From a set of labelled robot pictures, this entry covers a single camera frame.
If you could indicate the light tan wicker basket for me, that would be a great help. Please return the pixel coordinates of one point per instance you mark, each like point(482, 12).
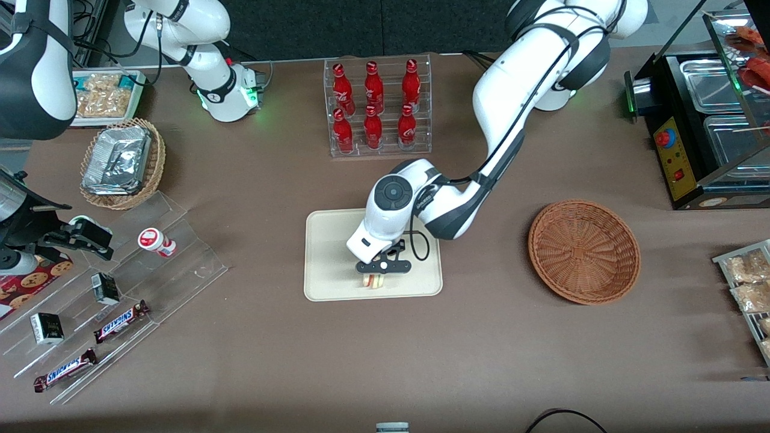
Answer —
point(157, 162)

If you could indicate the red cola bottle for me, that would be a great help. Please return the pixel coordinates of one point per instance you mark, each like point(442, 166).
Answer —
point(373, 87)
point(411, 84)
point(373, 131)
point(407, 128)
point(343, 133)
point(341, 87)

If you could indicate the black food warmer machine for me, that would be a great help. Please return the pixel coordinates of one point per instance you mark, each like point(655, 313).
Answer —
point(692, 192)

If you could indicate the clear bag of snacks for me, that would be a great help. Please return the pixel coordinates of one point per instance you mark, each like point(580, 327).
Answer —
point(752, 297)
point(747, 267)

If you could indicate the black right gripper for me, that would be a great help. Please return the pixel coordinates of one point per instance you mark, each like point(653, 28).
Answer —
point(29, 228)

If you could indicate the red and white yogurt bottle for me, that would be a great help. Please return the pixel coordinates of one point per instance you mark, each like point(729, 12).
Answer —
point(155, 241)

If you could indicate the small grey object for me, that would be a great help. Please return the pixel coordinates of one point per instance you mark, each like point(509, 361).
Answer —
point(392, 427)

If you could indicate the beige plastic serving tray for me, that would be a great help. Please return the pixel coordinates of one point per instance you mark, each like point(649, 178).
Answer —
point(331, 270)

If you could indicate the white tray with snack bags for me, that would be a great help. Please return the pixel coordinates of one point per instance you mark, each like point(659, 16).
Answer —
point(105, 96)

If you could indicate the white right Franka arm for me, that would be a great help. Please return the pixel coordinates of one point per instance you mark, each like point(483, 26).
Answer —
point(36, 72)

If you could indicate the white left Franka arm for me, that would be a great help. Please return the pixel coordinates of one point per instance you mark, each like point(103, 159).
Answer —
point(511, 90)

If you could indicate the small black carton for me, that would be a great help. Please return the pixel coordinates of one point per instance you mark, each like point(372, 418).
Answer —
point(47, 328)
point(105, 289)

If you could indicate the clear acrylic bottle rack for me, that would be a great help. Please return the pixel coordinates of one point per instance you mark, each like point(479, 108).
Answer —
point(391, 150)

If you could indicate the clear acrylic stepped display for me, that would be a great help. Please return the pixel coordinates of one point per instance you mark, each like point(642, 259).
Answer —
point(180, 270)

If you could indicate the red cookie box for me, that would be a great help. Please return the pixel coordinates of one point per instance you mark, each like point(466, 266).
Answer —
point(30, 285)

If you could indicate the brown round wicker basket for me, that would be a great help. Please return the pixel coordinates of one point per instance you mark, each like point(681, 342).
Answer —
point(583, 252)

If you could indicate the Snickers chocolate bar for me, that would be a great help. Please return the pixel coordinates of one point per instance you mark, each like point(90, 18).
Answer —
point(65, 370)
point(120, 322)

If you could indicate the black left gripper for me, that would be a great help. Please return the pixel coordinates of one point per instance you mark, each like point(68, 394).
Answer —
point(394, 251)

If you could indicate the triangle sandwich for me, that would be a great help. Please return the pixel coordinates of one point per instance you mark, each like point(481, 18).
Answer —
point(373, 281)

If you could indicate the aluminium foil container stack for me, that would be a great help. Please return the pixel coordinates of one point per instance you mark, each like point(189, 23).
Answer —
point(117, 159)

